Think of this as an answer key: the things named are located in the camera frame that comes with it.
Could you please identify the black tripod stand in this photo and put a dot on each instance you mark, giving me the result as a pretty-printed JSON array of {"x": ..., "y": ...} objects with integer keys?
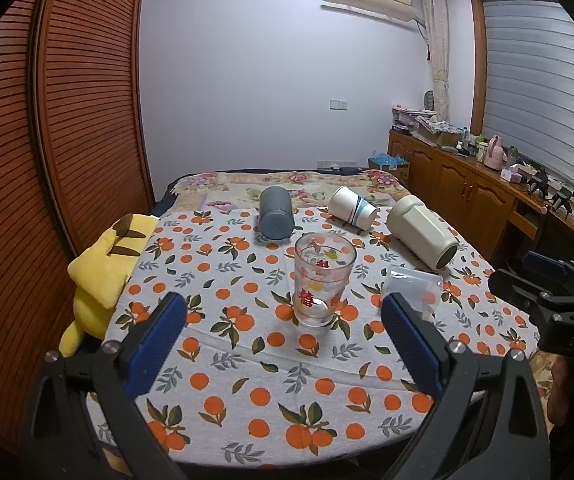
[
  {"x": 563, "y": 200},
  {"x": 538, "y": 181}
]

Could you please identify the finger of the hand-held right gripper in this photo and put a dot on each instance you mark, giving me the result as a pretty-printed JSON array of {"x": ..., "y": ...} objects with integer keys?
[
  {"x": 542, "y": 263},
  {"x": 514, "y": 285}
]

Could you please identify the yellow plush toy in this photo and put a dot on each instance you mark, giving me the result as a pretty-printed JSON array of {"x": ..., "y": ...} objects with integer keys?
[{"x": 101, "y": 275}]

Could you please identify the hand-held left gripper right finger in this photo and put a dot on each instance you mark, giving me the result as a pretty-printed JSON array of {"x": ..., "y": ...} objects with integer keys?
[{"x": 412, "y": 342}]

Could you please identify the wooden louvered wardrobe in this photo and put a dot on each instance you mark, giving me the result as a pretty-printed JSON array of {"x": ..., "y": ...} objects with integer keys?
[{"x": 42, "y": 170}]

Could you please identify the blue plastic bag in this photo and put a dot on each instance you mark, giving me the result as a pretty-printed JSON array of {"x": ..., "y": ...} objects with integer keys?
[{"x": 386, "y": 160}]

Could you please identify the orange fruit print cloth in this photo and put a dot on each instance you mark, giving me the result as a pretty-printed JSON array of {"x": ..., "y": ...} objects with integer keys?
[{"x": 247, "y": 370}]

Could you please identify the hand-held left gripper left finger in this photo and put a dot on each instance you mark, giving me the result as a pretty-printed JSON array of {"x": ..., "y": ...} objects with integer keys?
[{"x": 159, "y": 342}]

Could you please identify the floral blanket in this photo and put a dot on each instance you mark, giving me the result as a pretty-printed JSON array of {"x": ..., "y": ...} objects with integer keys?
[{"x": 227, "y": 187}]

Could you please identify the pink kettle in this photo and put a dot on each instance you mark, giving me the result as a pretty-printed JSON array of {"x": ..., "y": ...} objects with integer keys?
[{"x": 494, "y": 154}]

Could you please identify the white wall switch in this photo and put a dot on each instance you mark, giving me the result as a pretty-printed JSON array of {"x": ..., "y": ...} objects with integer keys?
[{"x": 338, "y": 105}]

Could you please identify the grey window blind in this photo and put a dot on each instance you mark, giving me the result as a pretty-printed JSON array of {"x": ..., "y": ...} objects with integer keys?
[{"x": 537, "y": 85}]

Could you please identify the small purple box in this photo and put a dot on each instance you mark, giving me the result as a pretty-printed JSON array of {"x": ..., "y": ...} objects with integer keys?
[{"x": 510, "y": 175}]

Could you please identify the wooden sideboard cabinet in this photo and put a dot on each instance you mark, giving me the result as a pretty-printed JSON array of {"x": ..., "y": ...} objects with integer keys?
[{"x": 459, "y": 185}]

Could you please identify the pile of boxes and papers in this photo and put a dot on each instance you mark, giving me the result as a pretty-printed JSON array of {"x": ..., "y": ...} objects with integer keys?
[{"x": 429, "y": 122}]

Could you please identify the printed glass cup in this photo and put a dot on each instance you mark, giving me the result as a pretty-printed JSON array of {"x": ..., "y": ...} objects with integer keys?
[{"x": 324, "y": 280}]

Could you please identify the person's right hand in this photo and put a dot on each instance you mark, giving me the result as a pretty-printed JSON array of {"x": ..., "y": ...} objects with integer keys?
[{"x": 564, "y": 392}]

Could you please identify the white striped paper cup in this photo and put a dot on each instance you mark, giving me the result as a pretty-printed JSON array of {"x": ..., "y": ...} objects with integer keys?
[{"x": 351, "y": 205}]

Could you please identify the cream curtain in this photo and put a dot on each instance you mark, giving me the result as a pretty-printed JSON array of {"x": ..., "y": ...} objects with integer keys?
[{"x": 438, "y": 55}]

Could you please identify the clear plastic cup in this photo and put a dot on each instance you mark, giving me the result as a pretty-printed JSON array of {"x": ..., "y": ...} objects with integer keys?
[{"x": 412, "y": 287}]

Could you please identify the white power strip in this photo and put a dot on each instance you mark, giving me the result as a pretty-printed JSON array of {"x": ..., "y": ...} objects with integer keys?
[{"x": 337, "y": 163}]

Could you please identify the cream lidded cup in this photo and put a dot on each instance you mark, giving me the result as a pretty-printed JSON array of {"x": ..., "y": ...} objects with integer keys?
[{"x": 421, "y": 230}]

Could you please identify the grey plastic cup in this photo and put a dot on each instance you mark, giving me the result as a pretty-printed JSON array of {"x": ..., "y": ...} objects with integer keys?
[{"x": 275, "y": 214}]

